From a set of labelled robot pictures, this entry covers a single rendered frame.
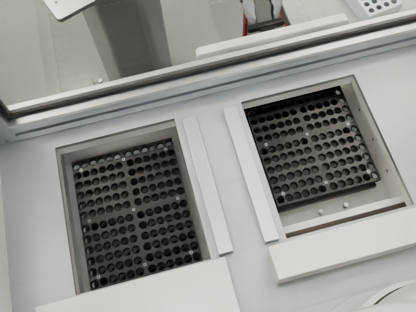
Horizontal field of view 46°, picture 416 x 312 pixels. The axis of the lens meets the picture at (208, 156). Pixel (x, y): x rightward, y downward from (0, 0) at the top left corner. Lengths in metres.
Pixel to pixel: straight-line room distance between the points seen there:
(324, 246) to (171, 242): 0.24
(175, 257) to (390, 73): 0.47
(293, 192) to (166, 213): 0.21
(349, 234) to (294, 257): 0.08
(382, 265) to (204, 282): 0.26
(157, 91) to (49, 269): 0.32
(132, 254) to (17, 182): 0.22
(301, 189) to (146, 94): 0.29
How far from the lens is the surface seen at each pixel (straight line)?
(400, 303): 0.18
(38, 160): 0.84
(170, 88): 0.80
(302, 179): 0.82
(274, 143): 0.84
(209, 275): 0.71
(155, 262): 0.78
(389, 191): 0.91
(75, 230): 0.89
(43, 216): 0.80
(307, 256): 0.70
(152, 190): 0.82
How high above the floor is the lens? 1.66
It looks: 65 degrees down
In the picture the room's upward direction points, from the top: 6 degrees counter-clockwise
